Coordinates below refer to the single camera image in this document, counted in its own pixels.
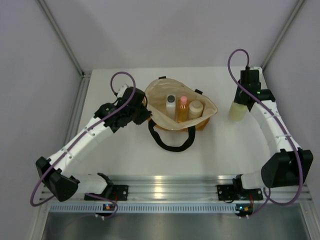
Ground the tan canvas tote bag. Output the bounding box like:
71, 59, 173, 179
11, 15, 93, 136
145, 76, 218, 153

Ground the green pump bottle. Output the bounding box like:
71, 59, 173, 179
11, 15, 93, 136
228, 101, 248, 122

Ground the white bottle black cap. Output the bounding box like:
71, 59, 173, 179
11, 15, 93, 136
166, 94, 176, 120

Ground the orange bottle pink cap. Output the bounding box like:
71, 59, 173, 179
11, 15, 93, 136
177, 96, 188, 123

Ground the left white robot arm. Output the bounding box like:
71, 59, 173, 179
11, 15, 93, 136
35, 85, 151, 202

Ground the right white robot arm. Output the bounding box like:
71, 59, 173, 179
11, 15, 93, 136
228, 67, 314, 199

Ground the beige round bottle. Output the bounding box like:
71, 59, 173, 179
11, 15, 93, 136
188, 100, 204, 120

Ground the aluminium mounting rail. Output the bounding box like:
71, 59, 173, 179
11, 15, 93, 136
39, 174, 313, 201

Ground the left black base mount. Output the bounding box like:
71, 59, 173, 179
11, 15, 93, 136
92, 184, 129, 202

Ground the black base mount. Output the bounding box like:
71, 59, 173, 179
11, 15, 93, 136
216, 184, 239, 203
92, 184, 129, 202

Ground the right aluminium frame post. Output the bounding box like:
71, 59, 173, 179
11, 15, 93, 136
260, 0, 307, 71

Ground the aluminium frame post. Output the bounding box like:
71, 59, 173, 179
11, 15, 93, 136
35, 0, 85, 77
260, 0, 307, 71

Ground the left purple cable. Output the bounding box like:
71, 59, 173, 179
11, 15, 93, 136
29, 71, 137, 221

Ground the left aluminium frame post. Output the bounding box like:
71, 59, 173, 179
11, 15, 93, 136
35, 0, 85, 77

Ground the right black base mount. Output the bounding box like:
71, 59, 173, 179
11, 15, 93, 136
216, 184, 239, 203

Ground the grey slotted cable duct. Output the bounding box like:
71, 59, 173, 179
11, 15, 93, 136
49, 202, 252, 214

